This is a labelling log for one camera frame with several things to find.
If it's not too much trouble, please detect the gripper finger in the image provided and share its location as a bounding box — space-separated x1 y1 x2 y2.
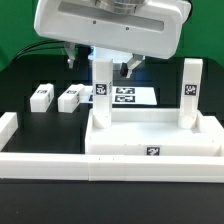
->
64 42 76 69
120 54 144 78

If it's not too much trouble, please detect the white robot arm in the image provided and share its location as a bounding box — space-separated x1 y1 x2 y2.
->
34 0 192 70

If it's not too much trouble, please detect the white U-shaped obstacle fence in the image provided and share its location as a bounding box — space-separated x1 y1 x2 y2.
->
0 112 224 183

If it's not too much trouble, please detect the fiducial marker sheet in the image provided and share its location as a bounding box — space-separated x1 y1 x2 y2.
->
80 85 157 105

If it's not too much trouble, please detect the white desk tabletop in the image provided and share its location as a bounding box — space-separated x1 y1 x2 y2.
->
85 108 224 156

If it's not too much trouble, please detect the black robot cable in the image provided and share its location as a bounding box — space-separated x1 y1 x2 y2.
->
9 39 68 64

